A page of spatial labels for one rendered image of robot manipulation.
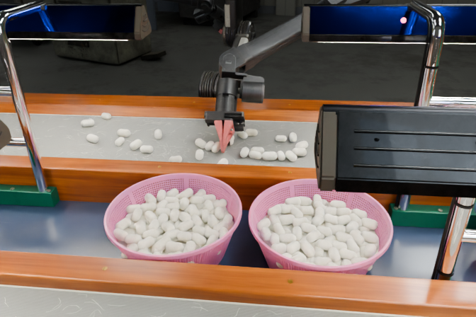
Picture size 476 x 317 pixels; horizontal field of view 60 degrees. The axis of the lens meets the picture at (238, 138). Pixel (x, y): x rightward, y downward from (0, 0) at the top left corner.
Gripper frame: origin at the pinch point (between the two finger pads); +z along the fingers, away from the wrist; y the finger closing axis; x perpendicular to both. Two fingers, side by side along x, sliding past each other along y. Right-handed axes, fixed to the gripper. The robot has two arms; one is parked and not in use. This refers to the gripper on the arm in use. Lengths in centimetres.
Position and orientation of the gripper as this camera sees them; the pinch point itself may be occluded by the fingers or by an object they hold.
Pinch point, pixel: (222, 148)
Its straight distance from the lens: 105.6
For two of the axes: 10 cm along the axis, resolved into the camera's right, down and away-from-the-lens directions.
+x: 0.8, 4.1, 9.1
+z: -0.5, 9.1, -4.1
